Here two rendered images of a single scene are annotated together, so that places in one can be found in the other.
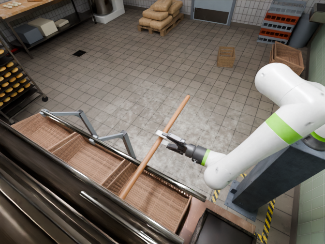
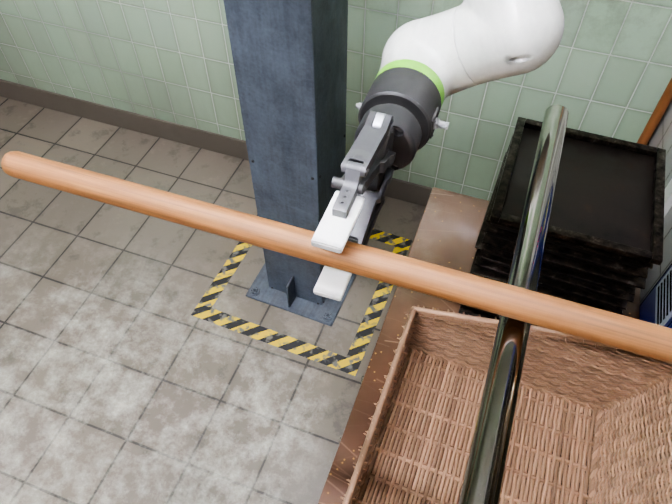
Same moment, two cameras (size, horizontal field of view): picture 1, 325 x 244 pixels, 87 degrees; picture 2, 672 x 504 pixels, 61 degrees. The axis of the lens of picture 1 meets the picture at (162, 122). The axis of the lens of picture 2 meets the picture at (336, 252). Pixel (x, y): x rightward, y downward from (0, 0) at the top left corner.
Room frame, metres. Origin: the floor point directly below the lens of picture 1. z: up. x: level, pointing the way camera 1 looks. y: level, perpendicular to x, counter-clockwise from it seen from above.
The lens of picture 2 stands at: (0.63, 0.36, 1.64)
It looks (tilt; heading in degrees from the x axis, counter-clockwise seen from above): 52 degrees down; 257
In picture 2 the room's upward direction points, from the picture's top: straight up
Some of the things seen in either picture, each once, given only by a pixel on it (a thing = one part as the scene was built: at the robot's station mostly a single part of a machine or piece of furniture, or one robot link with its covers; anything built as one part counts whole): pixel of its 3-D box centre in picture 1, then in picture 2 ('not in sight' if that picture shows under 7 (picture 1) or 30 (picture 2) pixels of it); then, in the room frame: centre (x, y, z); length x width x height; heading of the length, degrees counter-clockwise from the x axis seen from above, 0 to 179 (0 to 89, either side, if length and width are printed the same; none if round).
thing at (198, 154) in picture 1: (198, 155); (402, 114); (0.42, -0.18, 1.19); 0.12 x 0.06 x 0.09; 148
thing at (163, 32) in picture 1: (161, 22); not in sight; (5.13, -0.17, 0.07); 1.20 x 0.80 x 0.14; 147
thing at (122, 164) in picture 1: (84, 166); not in sight; (0.64, 0.67, 0.72); 0.56 x 0.49 x 0.28; 58
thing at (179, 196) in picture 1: (143, 204); (509, 496); (0.31, 0.17, 0.72); 0.56 x 0.49 x 0.28; 57
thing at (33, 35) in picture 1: (27, 34); not in sight; (4.26, 3.00, 0.35); 0.50 x 0.36 x 0.24; 57
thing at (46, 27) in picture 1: (42, 26); not in sight; (4.62, 2.78, 0.35); 0.50 x 0.36 x 0.24; 59
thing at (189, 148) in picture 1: (186, 148); (381, 151); (0.47, -0.12, 1.19); 0.09 x 0.07 x 0.08; 58
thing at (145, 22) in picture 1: (149, 19); not in sight; (4.98, 0.15, 0.22); 0.62 x 0.36 x 0.15; 153
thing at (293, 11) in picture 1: (286, 7); not in sight; (3.84, -2.68, 0.68); 0.60 x 0.40 x 0.15; 57
